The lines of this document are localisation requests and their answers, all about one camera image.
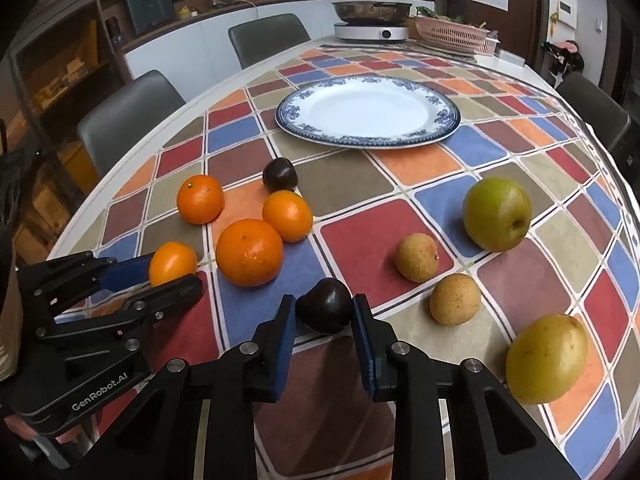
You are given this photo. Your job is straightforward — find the small orange mandarin front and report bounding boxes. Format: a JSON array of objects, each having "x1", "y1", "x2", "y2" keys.
[{"x1": 149, "y1": 242, "x2": 198, "y2": 287}]

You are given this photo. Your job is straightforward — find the brown longan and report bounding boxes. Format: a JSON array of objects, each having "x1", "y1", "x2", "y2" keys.
[
  {"x1": 428, "y1": 273, "x2": 482, "y2": 326},
  {"x1": 394, "y1": 233, "x2": 439, "y2": 283}
]

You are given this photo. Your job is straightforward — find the large orange mandarin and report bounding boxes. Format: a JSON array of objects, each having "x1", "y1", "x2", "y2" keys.
[{"x1": 215, "y1": 219, "x2": 284, "y2": 287}]

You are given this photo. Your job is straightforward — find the dark plum front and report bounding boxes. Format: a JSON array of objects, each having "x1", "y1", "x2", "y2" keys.
[{"x1": 295, "y1": 278, "x2": 352, "y2": 335}]

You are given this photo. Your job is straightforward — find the dark plum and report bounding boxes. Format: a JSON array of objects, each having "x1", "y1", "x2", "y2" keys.
[
  {"x1": 262, "y1": 157, "x2": 298, "y2": 193},
  {"x1": 295, "y1": 278, "x2": 352, "y2": 335}
]

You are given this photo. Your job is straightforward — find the dark plum back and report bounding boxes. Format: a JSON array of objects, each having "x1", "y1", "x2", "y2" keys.
[{"x1": 262, "y1": 157, "x2": 298, "y2": 193}]

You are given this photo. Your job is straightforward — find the green pear back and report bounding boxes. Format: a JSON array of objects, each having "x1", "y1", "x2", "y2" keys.
[{"x1": 462, "y1": 177, "x2": 533, "y2": 252}]

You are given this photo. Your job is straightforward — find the person left hand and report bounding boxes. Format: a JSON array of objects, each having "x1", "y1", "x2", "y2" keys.
[{"x1": 4, "y1": 415, "x2": 82, "y2": 444}]

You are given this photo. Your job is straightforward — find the grey chair near left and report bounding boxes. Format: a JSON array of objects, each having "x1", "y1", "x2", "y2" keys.
[{"x1": 77, "y1": 70, "x2": 186, "y2": 177}]

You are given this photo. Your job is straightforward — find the grey chair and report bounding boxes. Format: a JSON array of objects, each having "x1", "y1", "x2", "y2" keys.
[
  {"x1": 556, "y1": 72, "x2": 631, "y2": 151},
  {"x1": 228, "y1": 13, "x2": 310, "y2": 68},
  {"x1": 77, "y1": 70, "x2": 186, "y2": 177}
]

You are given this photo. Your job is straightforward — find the colourful checkered tablecloth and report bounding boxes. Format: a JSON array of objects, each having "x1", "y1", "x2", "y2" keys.
[{"x1": 54, "y1": 44, "x2": 639, "y2": 479}]

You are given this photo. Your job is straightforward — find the grey chair far left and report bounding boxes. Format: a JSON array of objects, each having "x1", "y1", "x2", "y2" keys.
[{"x1": 228, "y1": 13, "x2": 310, "y2": 68}]

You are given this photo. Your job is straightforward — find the blue white porcelain plate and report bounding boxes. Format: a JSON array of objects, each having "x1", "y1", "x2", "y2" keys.
[{"x1": 274, "y1": 74, "x2": 461, "y2": 150}]

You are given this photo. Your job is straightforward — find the black water dispenser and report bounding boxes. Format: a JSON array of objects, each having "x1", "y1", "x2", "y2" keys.
[{"x1": 126, "y1": 0, "x2": 176, "y2": 36}]

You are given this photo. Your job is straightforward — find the white induction cooker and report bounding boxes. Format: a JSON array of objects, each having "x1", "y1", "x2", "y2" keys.
[{"x1": 334, "y1": 23, "x2": 409, "y2": 44}]

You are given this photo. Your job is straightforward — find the grey chair right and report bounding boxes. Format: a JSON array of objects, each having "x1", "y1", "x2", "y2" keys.
[{"x1": 556, "y1": 72, "x2": 631, "y2": 151}]

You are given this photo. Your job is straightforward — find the steel pan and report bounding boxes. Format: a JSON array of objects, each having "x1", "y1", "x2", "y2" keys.
[{"x1": 333, "y1": 0, "x2": 411, "y2": 26}]

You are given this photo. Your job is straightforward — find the pink vegetable basket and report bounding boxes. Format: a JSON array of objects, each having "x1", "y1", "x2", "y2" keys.
[{"x1": 416, "y1": 15, "x2": 488, "y2": 54}]

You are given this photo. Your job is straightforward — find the dark brown door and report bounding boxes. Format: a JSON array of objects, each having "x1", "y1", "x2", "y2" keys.
[{"x1": 439, "y1": 0, "x2": 549, "y2": 68}]

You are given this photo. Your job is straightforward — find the green leafy vegetables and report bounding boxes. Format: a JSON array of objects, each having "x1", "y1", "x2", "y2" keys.
[{"x1": 416, "y1": 6, "x2": 464, "y2": 24}]

